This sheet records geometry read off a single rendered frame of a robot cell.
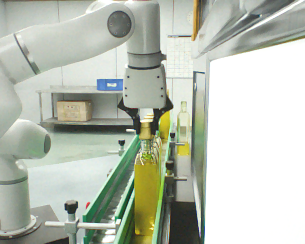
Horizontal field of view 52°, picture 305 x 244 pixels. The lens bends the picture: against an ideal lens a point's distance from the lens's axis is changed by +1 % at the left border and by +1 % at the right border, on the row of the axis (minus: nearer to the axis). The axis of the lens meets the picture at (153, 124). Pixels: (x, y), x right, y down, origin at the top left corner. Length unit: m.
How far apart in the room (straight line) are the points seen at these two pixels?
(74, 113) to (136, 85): 5.68
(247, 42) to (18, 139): 0.70
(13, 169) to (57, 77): 6.16
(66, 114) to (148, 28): 5.83
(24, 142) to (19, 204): 0.25
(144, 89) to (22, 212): 0.56
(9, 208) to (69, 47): 0.59
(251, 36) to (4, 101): 0.47
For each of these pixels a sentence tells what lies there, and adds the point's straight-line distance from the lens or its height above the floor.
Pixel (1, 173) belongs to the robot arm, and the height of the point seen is 1.00.
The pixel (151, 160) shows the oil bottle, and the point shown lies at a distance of 0.75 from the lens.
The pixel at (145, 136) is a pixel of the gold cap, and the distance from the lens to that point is 0.75.
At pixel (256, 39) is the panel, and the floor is 1.31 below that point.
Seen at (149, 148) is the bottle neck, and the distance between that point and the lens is 0.76.
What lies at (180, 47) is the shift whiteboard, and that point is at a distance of 6.59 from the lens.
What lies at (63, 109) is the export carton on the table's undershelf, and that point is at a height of 0.50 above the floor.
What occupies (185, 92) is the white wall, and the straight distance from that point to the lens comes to 6.61.
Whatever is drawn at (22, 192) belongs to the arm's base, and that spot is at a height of 0.93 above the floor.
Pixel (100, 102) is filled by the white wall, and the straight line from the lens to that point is 6.85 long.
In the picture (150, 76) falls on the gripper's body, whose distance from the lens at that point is 0.69.
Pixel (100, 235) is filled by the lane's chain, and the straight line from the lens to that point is 0.84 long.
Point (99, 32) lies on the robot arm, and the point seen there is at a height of 1.36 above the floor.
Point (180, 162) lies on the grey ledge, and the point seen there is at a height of 0.88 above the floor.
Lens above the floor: 1.30
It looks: 10 degrees down
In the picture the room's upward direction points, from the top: straight up
